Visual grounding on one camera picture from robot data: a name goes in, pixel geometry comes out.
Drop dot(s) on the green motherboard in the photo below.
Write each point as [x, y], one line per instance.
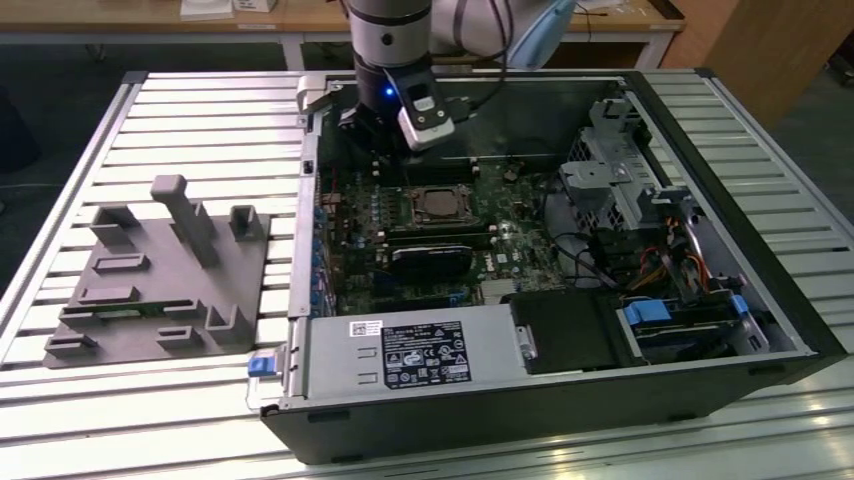
[514, 235]

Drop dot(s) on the wooden cabinet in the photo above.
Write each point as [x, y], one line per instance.
[754, 50]

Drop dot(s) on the small silver heat sink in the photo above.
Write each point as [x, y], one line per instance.
[499, 291]

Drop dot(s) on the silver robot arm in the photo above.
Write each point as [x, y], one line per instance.
[390, 30]

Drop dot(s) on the wooden desk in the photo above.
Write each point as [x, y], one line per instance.
[134, 25]

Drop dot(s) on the metal drive cage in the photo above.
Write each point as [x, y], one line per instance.
[594, 185]

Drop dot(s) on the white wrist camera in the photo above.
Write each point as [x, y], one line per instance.
[427, 117]

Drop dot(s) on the blue drive clip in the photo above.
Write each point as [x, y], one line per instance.
[738, 306]

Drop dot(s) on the silver power supply unit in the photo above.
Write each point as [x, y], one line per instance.
[334, 350]

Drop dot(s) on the silver CPU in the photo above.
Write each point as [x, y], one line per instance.
[441, 204]

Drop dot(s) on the green RAM stick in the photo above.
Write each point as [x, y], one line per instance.
[143, 310]

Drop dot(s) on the white box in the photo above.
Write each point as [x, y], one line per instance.
[207, 9]

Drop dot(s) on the hard disk in blue carrier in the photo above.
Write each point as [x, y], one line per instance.
[643, 312]

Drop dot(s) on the black plastic shroud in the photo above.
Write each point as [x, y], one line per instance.
[567, 330]

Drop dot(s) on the black graphics card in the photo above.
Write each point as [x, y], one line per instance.
[430, 260]

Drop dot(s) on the blue case latch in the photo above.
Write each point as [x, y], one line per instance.
[262, 365]

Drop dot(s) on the CPU socket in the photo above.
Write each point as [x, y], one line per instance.
[411, 219]

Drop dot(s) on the black PC case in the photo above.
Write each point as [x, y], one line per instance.
[507, 430]

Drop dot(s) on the grey parts rack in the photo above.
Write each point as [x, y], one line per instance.
[167, 280]

